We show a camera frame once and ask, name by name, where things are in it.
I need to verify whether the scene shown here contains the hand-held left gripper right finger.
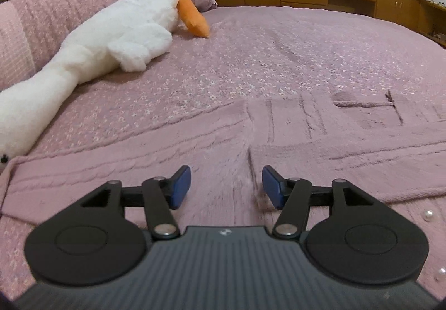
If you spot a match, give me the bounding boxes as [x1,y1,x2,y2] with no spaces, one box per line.
[262,165,375,240]

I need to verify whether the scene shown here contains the pink floral bedspread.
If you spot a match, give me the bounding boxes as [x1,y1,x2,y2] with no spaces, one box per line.
[0,5,446,300]

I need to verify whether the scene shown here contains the pink cable-knit sweater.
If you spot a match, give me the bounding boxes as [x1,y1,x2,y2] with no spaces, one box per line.
[0,90,446,297]

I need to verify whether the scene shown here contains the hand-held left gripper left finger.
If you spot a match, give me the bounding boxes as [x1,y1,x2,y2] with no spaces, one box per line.
[81,165,192,240]

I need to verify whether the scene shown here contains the white plush goose toy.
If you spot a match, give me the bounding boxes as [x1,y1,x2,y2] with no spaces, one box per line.
[0,0,210,166]

